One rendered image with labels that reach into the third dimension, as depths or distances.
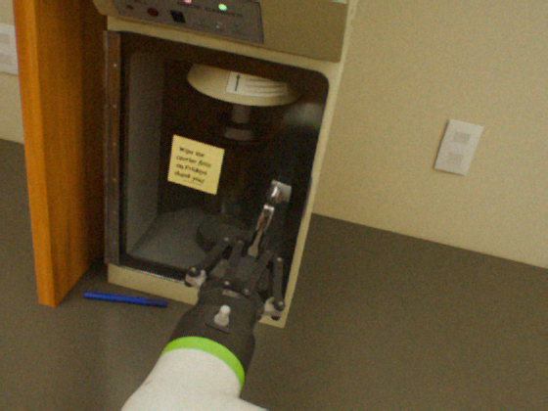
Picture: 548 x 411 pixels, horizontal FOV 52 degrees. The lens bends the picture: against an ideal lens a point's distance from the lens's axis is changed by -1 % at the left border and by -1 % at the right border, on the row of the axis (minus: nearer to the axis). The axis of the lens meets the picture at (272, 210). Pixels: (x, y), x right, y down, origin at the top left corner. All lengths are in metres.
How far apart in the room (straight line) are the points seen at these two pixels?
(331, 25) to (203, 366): 0.39
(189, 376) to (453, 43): 0.86
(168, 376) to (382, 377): 0.48
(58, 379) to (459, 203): 0.89
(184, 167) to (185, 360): 0.36
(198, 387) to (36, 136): 0.44
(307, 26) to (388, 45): 0.53
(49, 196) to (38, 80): 0.18
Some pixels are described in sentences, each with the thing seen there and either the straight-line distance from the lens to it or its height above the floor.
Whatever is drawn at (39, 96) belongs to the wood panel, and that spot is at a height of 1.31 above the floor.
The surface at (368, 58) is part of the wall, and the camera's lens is 1.19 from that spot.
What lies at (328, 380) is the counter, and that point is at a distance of 0.92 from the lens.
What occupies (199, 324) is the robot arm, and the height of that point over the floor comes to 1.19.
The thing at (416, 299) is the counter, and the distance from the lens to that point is 1.13.
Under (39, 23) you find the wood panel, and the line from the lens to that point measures 0.78.
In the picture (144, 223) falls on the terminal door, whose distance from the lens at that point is 0.92.
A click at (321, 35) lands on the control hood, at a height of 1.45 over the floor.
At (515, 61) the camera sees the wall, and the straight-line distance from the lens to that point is 1.21.
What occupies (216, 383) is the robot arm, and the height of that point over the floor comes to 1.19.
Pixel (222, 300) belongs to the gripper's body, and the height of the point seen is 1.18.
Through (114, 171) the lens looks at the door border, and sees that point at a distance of 0.89.
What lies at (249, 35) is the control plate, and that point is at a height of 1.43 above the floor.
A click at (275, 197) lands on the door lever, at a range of 0.81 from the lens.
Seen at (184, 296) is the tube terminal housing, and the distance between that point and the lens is 0.99.
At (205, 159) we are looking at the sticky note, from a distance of 0.83.
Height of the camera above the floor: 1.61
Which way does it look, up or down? 31 degrees down
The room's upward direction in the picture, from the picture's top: 10 degrees clockwise
